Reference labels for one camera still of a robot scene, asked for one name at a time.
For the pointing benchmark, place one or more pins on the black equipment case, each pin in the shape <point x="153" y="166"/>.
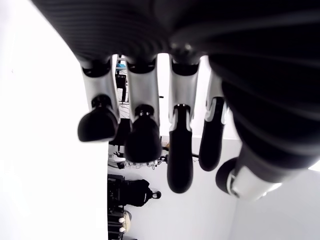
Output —
<point x="115" y="190"/>

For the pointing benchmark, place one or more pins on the black backpack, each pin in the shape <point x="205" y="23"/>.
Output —
<point x="137" y="192"/>

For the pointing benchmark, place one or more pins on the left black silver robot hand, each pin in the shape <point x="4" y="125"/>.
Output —
<point x="225" y="50"/>

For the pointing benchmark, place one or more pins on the black office chair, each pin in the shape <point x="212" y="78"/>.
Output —
<point x="122" y="135"/>

